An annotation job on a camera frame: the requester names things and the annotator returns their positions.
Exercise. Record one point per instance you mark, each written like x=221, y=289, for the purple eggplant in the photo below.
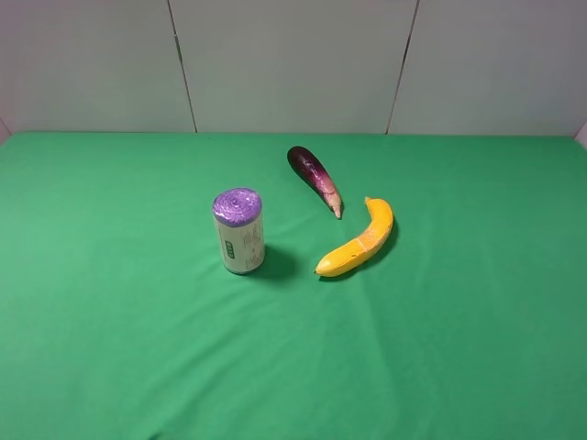
x=311, y=170

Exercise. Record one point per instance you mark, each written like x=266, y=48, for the yellow banana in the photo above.
x=362, y=247

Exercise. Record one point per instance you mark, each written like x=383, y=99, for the green tablecloth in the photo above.
x=119, y=319

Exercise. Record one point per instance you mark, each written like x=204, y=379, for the purple garbage bag roll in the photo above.
x=238, y=221

